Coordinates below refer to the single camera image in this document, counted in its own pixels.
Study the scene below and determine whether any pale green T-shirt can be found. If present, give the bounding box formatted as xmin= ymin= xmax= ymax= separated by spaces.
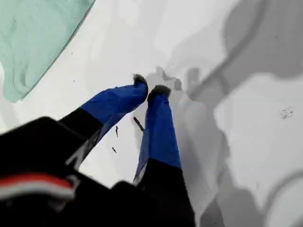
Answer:
xmin=0 ymin=0 xmax=96 ymax=104

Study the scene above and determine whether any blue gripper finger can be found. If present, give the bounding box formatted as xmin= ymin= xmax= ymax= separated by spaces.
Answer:
xmin=58 ymin=74 xmax=149 ymax=170
xmin=133 ymin=84 xmax=196 ymax=227

